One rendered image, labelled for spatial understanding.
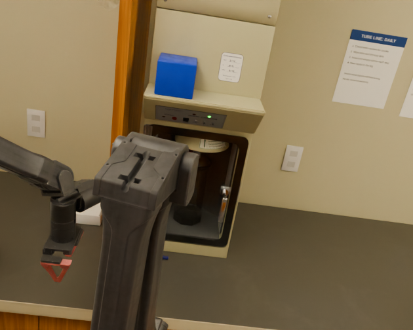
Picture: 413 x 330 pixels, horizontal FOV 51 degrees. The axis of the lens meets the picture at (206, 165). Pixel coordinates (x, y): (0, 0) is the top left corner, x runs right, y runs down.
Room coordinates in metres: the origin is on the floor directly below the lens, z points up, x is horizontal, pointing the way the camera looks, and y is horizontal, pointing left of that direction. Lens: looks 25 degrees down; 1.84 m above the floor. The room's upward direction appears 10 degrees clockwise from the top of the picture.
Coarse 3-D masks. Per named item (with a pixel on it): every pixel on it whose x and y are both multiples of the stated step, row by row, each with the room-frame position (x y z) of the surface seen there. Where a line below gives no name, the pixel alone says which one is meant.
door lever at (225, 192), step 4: (220, 192) 1.19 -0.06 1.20; (224, 192) 1.18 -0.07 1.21; (224, 196) 1.15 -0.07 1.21; (224, 200) 1.14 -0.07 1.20; (224, 204) 1.14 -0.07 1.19; (220, 208) 1.15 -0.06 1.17; (224, 208) 1.14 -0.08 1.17; (220, 212) 1.14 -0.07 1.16; (224, 212) 1.15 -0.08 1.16; (220, 216) 1.14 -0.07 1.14; (220, 220) 1.14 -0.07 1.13
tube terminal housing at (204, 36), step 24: (168, 24) 1.19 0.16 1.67; (192, 24) 1.19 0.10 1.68; (216, 24) 1.20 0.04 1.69; (240, 24) 1.20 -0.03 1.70; (264, 24) 1.22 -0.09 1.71; (168, 48) 1.19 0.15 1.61; (192, 48) 1.19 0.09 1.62; (216, 48) 1.20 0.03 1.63; (240, 48) 1.20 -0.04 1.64; (264, 48) 1.21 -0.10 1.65; (216, 72) 1.20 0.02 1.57; (264, 72) 1.21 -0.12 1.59
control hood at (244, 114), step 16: (144, 96) 1.07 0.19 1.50; (160, 96) 1.08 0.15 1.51; (208, 96) 1.15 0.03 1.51; (224, 96) 1.17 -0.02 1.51; (240, 96) 1.20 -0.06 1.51; (144, 112) 1.14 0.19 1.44; (208, 112) 1.11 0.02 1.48; (224, 112) 1.10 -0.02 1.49; (240, 112) 1.09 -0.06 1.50; (256, 112) 1.09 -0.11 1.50; (224, 128) 1.17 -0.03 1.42; (240, 128) 1.17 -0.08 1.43; (256, 128) 1.16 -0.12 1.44
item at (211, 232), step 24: (192, 144) 1.18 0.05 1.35; (216, 144) 1.19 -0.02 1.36; (240, 144) 1.20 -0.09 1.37; (216, 168) 1.19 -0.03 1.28; (240, 168) 1.20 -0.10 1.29; (216, 192) 1.19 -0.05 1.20; (168, 216) 1.18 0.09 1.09; (192, 216) 1.19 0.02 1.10; (216, 216) 1.19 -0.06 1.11; (168, 240) 1.18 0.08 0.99; (192, 240) 1.19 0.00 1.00; (216, 240) 1.19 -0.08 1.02
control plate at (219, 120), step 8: (160, 112) 1.12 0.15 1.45; (168, 112) 1.12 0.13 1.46; (176, 112) 1.12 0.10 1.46; (184, 112) 1.11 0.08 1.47; (192, 112) 1.11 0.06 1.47; (200, 112) 1.11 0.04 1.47; (168, 120) 1.16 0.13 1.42; (176, 120) 1.15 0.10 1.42; (192, 120) 1.15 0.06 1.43; (200, 120) 1.14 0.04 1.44; (208, 120) 1.14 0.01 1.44; (216, 120) 1.14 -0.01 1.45; (224, 120) 1.13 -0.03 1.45
